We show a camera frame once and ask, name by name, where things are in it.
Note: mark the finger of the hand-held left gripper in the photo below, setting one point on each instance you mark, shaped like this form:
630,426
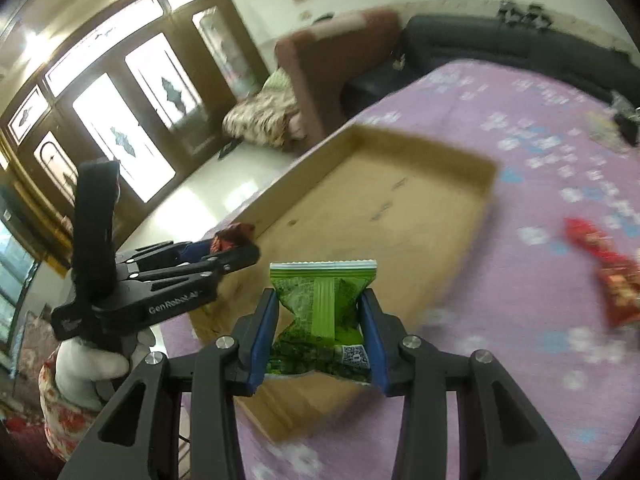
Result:
165,251
220,264

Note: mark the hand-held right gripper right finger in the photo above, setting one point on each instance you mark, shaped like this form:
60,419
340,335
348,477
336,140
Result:
372,340

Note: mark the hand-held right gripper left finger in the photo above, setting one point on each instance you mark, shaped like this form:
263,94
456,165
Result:
262,340

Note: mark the dark red snack packet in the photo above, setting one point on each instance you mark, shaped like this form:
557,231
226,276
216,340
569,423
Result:
232,235

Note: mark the green striped-edge snack packet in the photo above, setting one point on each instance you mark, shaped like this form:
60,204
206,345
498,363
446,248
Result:
320,305

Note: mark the shallow cardboard box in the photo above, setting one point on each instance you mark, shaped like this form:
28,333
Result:
380,200

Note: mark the person's left hand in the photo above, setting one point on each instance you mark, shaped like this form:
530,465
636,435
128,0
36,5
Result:
85,367

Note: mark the dark slipper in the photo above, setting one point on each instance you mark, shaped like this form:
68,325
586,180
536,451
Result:
229,150

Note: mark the patterned blanket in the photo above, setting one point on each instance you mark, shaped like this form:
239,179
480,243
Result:
260,115

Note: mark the purple floral tablecloth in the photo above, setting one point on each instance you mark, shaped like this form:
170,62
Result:
525,385

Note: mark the wooden glass-panel door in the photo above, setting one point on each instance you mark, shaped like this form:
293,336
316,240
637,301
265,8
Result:
200,85

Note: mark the brown armchair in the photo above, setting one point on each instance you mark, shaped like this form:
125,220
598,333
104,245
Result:
325,70

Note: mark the bright red snack packet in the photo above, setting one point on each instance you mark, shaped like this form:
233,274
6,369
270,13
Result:
615,280

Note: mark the small pale object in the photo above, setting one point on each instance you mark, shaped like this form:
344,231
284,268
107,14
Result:
399,61

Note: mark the pale flat packet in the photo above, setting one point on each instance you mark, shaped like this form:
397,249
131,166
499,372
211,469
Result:
602,132

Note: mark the black leather sofa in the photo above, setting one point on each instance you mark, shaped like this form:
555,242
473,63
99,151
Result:
475,42

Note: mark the cluster of small black objects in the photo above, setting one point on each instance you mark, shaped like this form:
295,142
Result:
522,14

